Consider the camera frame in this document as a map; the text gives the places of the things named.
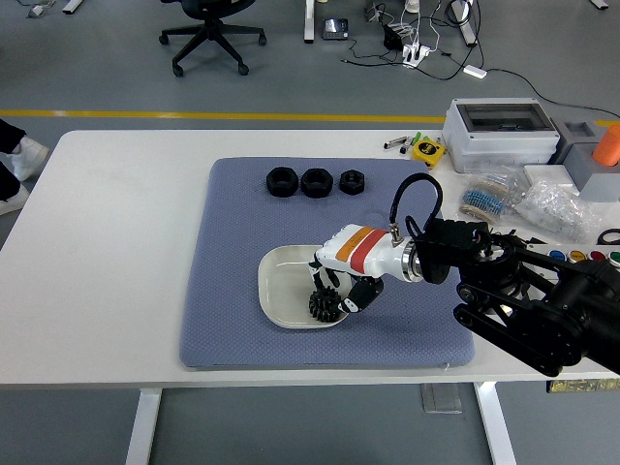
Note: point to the green-capped marker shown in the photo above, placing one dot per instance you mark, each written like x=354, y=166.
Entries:
x=416, y=137

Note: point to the white power strip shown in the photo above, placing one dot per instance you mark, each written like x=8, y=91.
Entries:
x=416, y=54

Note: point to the small black hex nut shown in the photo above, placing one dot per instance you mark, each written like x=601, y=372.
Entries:
x=352, y=186

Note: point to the white background desk leg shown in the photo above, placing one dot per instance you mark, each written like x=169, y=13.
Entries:
x=309, y=21
x=467, y=26

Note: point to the grey electrical enclosure box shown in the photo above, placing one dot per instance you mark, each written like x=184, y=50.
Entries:
x=499, y=143

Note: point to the flat white box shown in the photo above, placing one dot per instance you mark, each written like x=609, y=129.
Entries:
x=547, y=173

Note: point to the black and white marker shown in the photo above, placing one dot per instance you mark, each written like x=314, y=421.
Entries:
x=394, y=142

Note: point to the large grey block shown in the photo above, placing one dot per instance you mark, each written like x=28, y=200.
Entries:
x=598, y=181

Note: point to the short black marker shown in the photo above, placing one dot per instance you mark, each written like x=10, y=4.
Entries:
x=405, y=148

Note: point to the white square plate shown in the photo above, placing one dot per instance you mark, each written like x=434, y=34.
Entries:
x=286, y=286

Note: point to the white background desk foot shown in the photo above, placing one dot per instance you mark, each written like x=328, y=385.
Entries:
x=72, y=5

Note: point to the grey floor plate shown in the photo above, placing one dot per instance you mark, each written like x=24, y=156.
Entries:
x=441, y=398

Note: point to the yellow push button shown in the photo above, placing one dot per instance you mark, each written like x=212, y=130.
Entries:
x=576, y=255

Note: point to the white table leg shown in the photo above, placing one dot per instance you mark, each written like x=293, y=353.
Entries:
x=143, y=426
x=494, y=426

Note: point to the black power adapter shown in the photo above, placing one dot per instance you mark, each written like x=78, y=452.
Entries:
x=393, y=36

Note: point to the black office chair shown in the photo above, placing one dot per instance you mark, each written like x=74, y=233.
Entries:
x=213, y=36

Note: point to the white right table leg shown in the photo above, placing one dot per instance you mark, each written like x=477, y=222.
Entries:
x=494, y=426

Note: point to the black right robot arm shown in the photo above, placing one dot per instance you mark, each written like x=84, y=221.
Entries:
x=533, y=290

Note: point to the blue-grey textured mat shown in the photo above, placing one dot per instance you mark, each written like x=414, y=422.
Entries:
x=290, y=213

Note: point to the large black gear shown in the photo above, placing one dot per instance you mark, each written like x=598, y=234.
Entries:
x=319, y=314

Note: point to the bag of blue resistors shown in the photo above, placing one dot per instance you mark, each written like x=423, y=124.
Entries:
x=484, y=196

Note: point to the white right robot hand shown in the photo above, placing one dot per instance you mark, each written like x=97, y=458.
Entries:
x=368, y=252

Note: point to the red push button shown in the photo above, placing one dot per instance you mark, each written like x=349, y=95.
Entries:
x=596, y=255

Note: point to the large black hex nut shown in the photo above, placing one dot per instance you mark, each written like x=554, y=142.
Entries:
x=281, y=186
x=316, y=188

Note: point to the green push button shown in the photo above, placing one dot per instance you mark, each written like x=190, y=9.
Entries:
x=615, y=257

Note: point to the yellow object under table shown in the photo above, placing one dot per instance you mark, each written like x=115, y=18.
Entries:
x=581, y=386

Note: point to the person's white shoe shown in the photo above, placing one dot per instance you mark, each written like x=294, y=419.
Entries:
x=31, y=157
x=12, y=203

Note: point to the white power adapter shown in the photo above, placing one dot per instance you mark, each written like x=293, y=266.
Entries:
x=475, y=71

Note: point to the person's leg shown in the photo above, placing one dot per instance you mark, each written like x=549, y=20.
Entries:
x=7, y=145

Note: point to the bag of clear plastic parts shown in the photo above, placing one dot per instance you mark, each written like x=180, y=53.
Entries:
x=557, y=208

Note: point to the white left table leg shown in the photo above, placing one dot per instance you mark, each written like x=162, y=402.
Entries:
x=143, y=426

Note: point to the small grey floor device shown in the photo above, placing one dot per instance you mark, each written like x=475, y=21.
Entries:
x=41, y=9

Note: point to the blue push button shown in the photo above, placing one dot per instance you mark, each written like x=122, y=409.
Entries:
x=557, y=255

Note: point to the yellow tape measure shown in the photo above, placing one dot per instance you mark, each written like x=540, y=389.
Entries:
x=427, y=150

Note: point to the orange cylinder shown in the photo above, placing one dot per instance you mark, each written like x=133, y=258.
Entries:
x=608, y=147

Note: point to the small grey recessed block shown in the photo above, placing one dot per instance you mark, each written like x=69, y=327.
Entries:
x=571, y=140

